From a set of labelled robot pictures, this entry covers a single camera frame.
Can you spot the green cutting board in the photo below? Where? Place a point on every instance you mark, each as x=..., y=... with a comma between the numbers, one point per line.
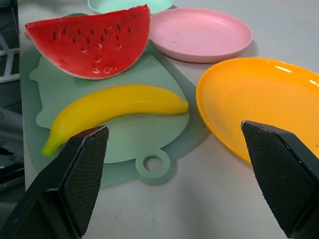
x=139, y=139

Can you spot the red watermelon slice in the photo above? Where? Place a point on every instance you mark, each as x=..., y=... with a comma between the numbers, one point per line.
x=92, y=47

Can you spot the yellow plastic banana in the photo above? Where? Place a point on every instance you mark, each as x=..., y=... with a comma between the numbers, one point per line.
x=117, y=104

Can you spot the orange plastic plate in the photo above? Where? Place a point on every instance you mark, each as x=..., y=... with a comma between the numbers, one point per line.
x=259, y=99

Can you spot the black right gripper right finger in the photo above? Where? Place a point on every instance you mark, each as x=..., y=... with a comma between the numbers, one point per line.
x=284, y=179

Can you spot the white metal frame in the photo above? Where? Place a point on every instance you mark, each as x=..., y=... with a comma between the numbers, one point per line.
x=8, y=64

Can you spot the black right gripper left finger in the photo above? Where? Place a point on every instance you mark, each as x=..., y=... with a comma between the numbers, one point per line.
x=67, y=189

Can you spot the mint green plastic plate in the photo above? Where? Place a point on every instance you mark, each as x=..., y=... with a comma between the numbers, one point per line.
x=129, y=6

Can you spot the pink plastic plate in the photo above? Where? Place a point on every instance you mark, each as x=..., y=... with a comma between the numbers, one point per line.
x=199, y=35

